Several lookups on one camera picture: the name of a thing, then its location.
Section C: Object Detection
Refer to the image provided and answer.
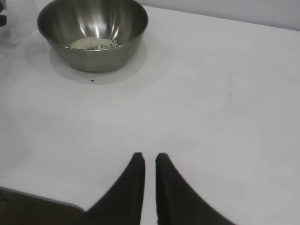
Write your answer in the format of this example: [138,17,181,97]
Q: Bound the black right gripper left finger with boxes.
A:
[77,152,146,225]

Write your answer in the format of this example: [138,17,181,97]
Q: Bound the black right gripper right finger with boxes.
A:
[155,152,237,225]

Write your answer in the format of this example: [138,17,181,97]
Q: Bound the white rice grains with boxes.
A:
[69,37,118,50]

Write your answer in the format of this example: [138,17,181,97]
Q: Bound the stainless steel mixing bowl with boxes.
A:
[37,0,149,72]

